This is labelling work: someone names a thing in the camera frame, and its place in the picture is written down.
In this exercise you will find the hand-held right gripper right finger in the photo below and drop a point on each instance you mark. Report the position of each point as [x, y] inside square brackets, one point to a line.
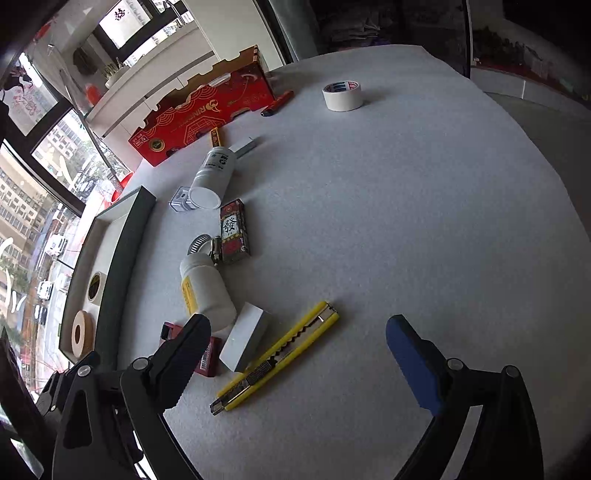
[413, 364]

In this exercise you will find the red black printed box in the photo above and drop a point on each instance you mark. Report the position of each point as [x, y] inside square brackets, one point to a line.
[233, 230]

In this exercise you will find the white masking tape roll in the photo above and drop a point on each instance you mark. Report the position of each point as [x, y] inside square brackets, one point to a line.
[342, 99]

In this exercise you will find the black yellow tape roll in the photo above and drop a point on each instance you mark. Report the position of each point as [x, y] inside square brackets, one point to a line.
[96, 287]

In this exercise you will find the red black marker pen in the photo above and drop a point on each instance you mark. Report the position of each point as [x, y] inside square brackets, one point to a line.
[278, 102]

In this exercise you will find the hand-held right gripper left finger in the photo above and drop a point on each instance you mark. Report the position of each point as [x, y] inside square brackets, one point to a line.
[187, 355]

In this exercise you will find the red box with gold print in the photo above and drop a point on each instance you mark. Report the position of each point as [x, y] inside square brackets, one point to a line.
[208, 357]

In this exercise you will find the red cardboard box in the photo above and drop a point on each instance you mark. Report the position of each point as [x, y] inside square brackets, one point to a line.
[207, 110]

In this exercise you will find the red plastic bucket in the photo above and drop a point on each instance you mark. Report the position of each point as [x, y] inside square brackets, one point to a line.
[121, 187]

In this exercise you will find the white rectangular block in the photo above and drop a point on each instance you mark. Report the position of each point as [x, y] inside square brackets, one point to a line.
[244, 337]

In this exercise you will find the yellow black slim stick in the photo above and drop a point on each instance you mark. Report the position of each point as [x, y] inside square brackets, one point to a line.
[216, 138]

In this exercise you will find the grey shallow tray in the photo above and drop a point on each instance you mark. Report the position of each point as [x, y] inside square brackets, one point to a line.
[122, 258]

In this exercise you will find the white bottle with black print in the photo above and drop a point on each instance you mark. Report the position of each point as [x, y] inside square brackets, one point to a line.
[214, 173]

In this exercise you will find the yellow utility knife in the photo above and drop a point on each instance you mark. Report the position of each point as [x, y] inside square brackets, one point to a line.
[286, 350]

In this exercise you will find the white bottle with yellow label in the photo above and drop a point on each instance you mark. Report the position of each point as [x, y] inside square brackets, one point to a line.
[207, 290]

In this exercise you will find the white cabinet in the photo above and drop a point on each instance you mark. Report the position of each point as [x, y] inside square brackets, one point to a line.
[138, 101]

